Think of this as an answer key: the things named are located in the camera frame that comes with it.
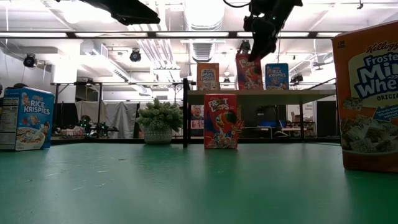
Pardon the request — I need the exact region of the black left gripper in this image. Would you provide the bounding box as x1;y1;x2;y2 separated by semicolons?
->
79;0;162;27

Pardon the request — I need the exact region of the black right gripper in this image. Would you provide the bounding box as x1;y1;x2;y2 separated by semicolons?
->
243;0;304;62

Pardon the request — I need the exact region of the red Froot Loops cereal box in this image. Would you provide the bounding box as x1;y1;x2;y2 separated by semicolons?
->
234;52;264;91
203;93;239;150

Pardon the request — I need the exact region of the blue Rice Krispies cereal box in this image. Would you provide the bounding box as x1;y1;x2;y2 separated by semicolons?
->
264;63;290;91
0;86;55;152

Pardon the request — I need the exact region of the orange Mini-Wheats cereal box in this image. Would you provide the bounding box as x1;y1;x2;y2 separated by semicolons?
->
331;20;398;174
196;62;220;91

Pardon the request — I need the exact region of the wooden shelf with black legs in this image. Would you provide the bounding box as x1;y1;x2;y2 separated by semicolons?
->
182;77;338;149

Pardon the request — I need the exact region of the black ceiling spotlight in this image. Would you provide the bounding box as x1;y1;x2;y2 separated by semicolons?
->
23;53;38;68
129;49;142;63

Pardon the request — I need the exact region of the background computer monitor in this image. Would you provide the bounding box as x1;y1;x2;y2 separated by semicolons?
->
257;105;287;128

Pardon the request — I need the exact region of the orange mandala tapestry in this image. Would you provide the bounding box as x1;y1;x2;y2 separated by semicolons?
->
238;105;245;131

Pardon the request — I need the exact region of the white printed poster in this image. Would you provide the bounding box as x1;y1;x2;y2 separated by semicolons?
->
190;105;205;130

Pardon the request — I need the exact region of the black partition panel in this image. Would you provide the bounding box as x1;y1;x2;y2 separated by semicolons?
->
316;100;337;138
52;102;78;138

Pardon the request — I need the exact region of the gray draped cloth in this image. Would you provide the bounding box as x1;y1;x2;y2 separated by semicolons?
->
74;100;139;139

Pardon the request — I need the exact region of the small green potted plant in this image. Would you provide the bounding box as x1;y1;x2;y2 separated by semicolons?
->
136;98;184;145

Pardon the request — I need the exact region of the person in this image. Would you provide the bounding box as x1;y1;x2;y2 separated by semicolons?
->
0;82;30;91

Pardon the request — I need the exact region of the green table mat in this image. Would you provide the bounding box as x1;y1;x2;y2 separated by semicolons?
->
0;142;398;224

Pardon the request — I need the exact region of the black background workstation frame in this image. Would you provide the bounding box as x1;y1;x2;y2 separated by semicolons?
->
51;81;187;103

